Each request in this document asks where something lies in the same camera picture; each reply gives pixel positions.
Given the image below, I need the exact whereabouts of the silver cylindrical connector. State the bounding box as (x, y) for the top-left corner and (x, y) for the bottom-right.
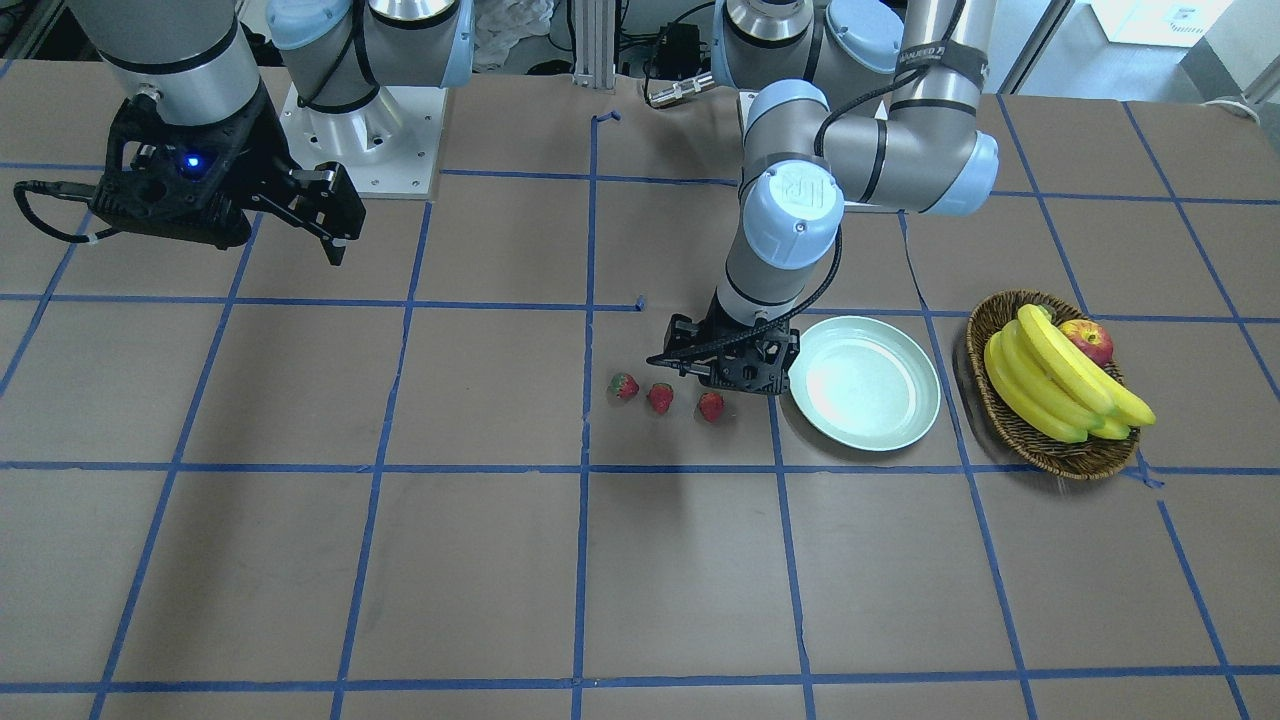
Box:
(645, 72), (718, 110)

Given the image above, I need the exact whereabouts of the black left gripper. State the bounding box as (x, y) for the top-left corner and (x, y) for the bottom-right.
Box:
(662, 314), (801, 396)

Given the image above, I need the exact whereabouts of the yellow banana bunch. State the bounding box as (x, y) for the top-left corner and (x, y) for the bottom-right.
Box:
(984, 304), (1157, 443)

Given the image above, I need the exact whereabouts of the red apple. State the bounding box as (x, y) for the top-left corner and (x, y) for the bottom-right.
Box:
(1059, 318), (1114, 366)

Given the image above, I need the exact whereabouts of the light green plate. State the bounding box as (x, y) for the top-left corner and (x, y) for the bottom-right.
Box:
(788, 316), (941, 452)

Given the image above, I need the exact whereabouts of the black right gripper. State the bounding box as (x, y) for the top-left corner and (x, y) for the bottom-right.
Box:
(90, 86), (366, 266)

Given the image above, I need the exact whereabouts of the black power adapter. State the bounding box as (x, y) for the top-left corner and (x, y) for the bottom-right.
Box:
(650, 23), (701, 79)

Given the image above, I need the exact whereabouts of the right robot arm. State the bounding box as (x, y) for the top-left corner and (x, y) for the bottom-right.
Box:
(69, 1), (475, 266)

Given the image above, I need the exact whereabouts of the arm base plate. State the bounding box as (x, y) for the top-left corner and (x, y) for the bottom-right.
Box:
(280, 86), (451, 200)

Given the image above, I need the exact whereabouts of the red strawberry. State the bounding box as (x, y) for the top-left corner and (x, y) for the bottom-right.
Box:
(608, 372), (640, 402)
(646, 382), (675, 416)
(696, 391), (724, 424)

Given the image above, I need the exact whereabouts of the brown wicker basket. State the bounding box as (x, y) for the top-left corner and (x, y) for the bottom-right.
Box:
(952, 290), (1140, 480)

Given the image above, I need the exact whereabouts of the aluminium frame post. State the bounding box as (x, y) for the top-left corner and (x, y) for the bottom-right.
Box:
(566, 1), (620, 94)

